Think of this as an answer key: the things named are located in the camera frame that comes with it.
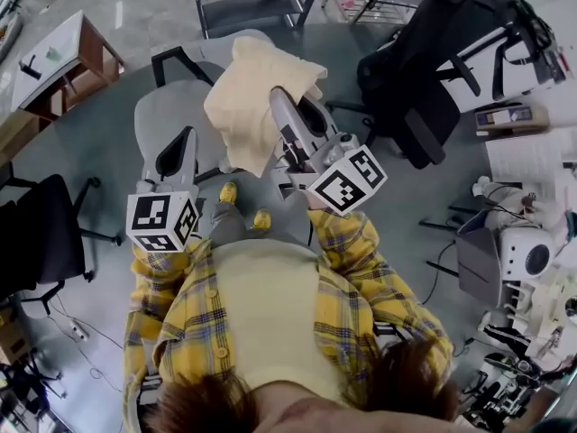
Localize wooden side table white top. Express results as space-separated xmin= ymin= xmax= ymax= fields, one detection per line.
xmin=10 ymin=9 xmax=126 ymax=122

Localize person's left forearm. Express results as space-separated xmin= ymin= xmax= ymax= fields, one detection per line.
xmin=128 ymin=239 xmax=217 ymax=333

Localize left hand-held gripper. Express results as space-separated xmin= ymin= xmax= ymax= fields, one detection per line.
xmin=125 ymin=125 xmax=202 ymax=254

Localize cream knitted clothing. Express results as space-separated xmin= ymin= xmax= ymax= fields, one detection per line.
xmin=203 ymin=36 xmax=329 ymax=179

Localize black fabric swivel chair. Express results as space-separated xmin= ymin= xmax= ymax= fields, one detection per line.
xmin=0 ymin=162 xmax=124 ymax=320

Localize person's right forearm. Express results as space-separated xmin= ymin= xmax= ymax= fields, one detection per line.
xmin=307 ymin=206 xmax=435 ymax=328

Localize person's yellow shoe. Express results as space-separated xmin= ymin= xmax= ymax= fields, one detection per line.
xmin=252 ymin=207 xmax=273 ymax=231
xmin=218 ymin=181 xmax=239 ymax=205

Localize brown cardboard box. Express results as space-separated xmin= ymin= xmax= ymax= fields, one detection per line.
xmin=0 ymin=307 xmax=33 ymax=367

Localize grey box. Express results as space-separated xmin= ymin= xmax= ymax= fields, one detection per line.
xmin=453 ymin=208 xmax=504 ymax=309

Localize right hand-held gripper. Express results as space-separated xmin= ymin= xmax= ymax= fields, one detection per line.
xmin=269 ymin=86 xmax=389 ymax=218

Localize person's left yellow shoe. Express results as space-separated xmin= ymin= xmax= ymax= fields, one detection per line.
xmin=218 ymin=181 xmax=239 ymax=205

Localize black bag with straps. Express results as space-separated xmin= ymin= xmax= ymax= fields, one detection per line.
xmin=507 ymin=0 xmax=570 ymax=88

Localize white paper sheets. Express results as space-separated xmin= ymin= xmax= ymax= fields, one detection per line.
xmin=484 ymin=126 xmax=577 ymax=200

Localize person's torso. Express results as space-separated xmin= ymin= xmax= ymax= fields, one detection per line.
xmin=123 ymin=236 xmax=454 ymax=417

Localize person's right yellow shoe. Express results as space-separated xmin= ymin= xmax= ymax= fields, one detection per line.
xmin=252 ymin=207 xmax=273 ymax=231

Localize black mesh office chair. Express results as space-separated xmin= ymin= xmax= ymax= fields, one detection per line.
xmin=325 ymin=0 xmax=510 ymax=171

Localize white round fan device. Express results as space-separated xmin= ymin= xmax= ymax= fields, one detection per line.
xmin=497 ymin=226 xmax=556 ymax=283

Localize black clamp tool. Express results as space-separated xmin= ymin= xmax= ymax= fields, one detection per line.
xmin=18 ymin=54 xmax=42 ymax=81

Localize person's grey trouser leg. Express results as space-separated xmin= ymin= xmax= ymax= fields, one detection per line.
xmin=208 ymin=199 xmax=254 ymax=248

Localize flat cardboard box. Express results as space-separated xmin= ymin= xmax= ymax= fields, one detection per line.
xmin=474 ymin=103 xmax=552 ymax=138

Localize grey office chair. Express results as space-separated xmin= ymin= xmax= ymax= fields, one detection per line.
xmin=133 ymin=28 xmax=344 ymax=245

